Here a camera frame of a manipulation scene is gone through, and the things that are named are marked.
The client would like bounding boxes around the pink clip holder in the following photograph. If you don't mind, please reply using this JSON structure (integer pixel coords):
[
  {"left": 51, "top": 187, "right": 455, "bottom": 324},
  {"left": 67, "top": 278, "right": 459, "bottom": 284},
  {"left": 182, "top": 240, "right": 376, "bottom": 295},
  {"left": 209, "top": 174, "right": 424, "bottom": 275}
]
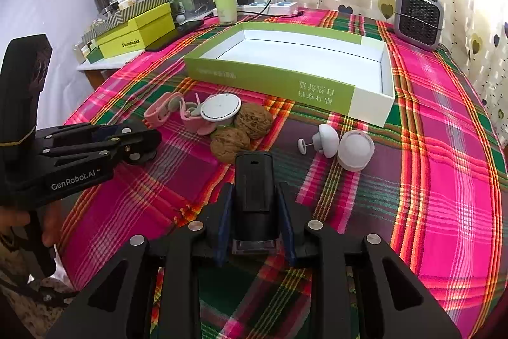
[
  {"left": 144, "top": 92, "right": 184, "bottom": 128},
  {"left": 180, "top": 93, "right": 217, "bottom": 136}
]

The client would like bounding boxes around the round white disc device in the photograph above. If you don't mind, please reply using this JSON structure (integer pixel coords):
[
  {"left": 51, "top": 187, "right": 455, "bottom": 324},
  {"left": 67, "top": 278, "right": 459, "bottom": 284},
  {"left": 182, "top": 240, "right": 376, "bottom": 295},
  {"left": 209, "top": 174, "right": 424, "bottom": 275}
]
[{"left": 200, "top": 93, "right": 242, "bottom": 125}]

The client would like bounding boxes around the brown walnut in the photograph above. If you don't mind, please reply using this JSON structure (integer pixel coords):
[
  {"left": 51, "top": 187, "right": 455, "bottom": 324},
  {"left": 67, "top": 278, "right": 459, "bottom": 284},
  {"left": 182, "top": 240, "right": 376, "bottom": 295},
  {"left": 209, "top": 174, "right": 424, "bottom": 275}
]
[
  {"left": 210, "top": 126, "right": 251, "bottom": 163},
  {"left": 234, "top": 101, "right": 273, "bottom": 140}
]

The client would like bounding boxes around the person's left hand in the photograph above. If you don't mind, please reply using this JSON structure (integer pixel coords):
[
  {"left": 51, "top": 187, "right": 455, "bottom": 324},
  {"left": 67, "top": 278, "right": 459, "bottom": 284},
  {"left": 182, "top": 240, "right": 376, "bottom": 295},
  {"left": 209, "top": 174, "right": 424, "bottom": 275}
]
[{"left": 0, "top": 199, "right": 65, "bottom": 249}]

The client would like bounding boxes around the white side table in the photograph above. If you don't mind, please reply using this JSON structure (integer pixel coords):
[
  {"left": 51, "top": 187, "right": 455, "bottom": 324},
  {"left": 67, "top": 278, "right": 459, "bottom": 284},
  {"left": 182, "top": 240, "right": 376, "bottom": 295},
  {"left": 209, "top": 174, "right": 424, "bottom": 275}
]
[{"left": 77, "top": 50, "right": 145, "bottom": 90}]

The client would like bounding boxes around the yellow-green shoe box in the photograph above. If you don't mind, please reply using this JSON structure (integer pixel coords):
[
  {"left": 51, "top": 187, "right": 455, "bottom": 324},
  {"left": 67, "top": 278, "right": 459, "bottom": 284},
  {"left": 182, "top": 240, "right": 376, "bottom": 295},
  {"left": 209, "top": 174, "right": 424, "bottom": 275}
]
[{"left": 95, "top": 3, "right": 176, "bottom": 58}]

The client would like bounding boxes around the plaid tablecloth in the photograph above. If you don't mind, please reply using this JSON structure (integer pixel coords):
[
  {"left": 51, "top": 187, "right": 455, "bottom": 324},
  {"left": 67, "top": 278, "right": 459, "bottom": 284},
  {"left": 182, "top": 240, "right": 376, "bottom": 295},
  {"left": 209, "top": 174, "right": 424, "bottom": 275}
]
[{"left": 58, "top": 10, "right": 507, "bottom": 338}]

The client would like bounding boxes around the chevron patterned box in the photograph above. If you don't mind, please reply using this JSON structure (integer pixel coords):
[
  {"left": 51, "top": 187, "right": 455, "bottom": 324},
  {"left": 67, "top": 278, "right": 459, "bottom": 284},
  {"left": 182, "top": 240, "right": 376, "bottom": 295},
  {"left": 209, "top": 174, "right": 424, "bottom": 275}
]
[{"left": 82, "top": 0, "right": 172, "bottom": 43}]

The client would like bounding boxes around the white round cap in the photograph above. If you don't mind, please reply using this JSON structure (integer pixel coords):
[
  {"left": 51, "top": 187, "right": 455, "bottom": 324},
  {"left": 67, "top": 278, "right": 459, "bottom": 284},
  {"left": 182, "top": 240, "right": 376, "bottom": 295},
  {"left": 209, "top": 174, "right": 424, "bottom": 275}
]
[{"left": 337, "top": 130, "right": 375, "bottom": 172}]

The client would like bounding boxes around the white mushroom-shaped hook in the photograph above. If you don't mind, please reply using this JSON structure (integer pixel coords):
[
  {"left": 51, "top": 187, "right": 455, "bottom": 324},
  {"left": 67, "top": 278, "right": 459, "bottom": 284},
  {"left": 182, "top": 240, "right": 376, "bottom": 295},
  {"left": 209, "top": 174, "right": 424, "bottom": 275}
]
[{"left": 297, "top": 124, "right": 340, "bottom": 158}]

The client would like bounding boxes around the white blue power strip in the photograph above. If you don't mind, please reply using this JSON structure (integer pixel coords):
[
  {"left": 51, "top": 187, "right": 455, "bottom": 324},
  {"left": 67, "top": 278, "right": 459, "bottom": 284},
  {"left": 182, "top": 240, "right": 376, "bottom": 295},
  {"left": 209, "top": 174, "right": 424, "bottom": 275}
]
[{"left": 237, "top": 1, "right": 299, "bottom": 16}]

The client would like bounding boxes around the green and white tray box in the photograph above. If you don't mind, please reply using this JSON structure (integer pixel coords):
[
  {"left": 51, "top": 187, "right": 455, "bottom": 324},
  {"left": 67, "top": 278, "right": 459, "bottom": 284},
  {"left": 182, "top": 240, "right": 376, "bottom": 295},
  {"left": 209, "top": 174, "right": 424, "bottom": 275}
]
[{"left": 184, "top": 22, "right": 395, "bottom": 127}]

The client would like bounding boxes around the grey mini heater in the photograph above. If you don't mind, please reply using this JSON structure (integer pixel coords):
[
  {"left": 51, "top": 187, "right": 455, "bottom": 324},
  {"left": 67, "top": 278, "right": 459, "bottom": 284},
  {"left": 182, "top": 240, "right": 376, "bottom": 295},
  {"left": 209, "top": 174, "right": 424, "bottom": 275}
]
[{"left": 394, "top": 0, "right": 444, "bottom": 51}]

